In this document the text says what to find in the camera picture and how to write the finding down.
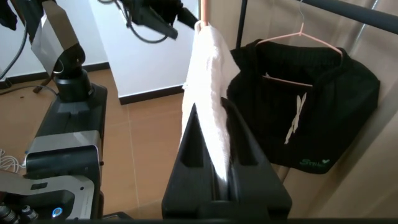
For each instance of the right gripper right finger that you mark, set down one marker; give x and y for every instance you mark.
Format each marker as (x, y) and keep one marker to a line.
(258, 186)

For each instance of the pink clothes hanger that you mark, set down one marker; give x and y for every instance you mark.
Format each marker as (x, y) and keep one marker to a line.
(301, 29)
(204, 12)

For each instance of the black clothes rack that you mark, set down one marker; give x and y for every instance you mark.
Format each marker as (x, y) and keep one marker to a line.
(357, 12)

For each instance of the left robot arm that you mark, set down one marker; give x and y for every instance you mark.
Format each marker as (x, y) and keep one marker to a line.
(53, 31)

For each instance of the white garment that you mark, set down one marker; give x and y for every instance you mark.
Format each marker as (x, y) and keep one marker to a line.
(208, 77)

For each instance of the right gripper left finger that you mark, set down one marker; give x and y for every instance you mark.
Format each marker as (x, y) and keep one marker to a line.
(186, 186)

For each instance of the black garment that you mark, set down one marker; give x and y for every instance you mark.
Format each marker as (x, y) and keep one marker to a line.
(342, 109)

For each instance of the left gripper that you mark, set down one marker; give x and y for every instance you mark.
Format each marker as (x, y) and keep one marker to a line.
(155, 7)

